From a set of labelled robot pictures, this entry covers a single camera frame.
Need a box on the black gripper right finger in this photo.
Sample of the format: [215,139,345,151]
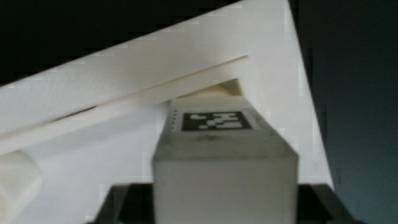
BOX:
[297,184,359,224]

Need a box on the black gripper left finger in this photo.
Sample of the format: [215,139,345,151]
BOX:
[88,183,155,224]

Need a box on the white table leg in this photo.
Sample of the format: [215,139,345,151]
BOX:
[153,96,299,224]

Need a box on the white square tabletop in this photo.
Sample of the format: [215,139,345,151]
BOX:
[0,0,333,224]

